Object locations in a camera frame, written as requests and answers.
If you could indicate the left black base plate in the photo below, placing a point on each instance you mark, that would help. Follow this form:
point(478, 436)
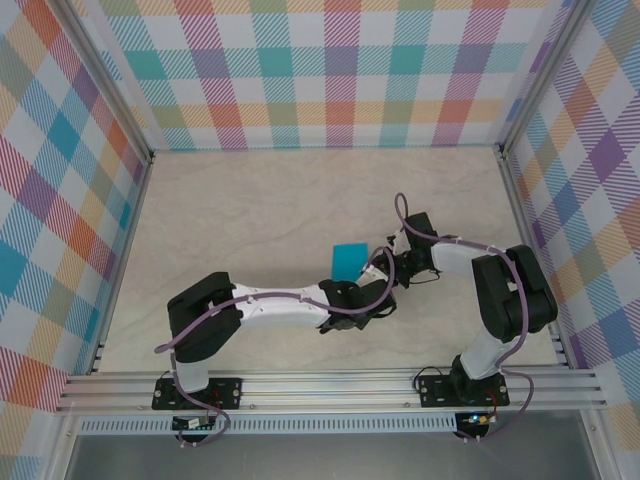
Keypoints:
point(227, 392)

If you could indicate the right aluminium frame post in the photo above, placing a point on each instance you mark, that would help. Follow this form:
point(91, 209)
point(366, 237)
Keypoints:
point(544, 75)

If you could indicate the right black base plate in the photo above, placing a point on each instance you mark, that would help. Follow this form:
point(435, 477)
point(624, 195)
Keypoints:
point(435, 392)

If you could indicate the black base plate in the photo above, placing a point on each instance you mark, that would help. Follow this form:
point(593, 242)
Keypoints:
point(435, 392)
point(227, 392)

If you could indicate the black circuit board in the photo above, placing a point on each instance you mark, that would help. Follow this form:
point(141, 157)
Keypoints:
point(192, 424)

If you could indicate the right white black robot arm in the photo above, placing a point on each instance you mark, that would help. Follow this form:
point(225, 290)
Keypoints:
point(450, 260)

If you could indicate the left aluminium frame post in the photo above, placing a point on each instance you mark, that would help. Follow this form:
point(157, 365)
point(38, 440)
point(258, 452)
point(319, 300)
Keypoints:
point(105, 80)

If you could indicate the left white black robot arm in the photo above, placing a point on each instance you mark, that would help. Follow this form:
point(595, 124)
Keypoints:
point(280, 307)

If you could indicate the grey metal panel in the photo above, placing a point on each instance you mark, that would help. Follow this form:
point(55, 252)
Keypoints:
point(325, 460)

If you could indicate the right aluminium side rail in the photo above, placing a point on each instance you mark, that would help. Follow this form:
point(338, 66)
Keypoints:
point(536, 275)

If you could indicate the aluminium side rail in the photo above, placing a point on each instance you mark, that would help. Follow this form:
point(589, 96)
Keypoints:
point(121, 270)
point(536, 275)

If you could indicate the circuit board with green light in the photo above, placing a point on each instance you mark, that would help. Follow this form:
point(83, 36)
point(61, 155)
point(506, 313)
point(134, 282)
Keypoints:
point(477, 419)

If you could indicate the aluminium frame post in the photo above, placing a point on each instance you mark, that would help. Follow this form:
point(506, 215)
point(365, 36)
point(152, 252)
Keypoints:
point(544, 75)
point(105, 80)

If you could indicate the left aluminium side rail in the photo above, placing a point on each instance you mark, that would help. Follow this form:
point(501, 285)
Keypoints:
point(121, 270)

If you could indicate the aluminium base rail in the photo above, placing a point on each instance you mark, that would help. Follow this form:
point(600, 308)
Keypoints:
point(325, 390)

